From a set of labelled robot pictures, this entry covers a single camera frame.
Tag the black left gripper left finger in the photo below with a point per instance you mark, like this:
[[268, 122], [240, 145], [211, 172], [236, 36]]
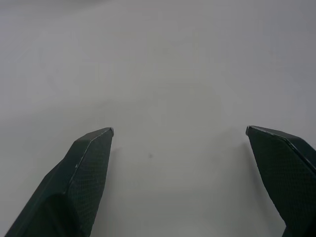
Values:
[[74, 187]]

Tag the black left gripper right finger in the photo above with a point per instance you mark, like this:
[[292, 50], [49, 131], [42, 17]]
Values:
[[288, 172]]

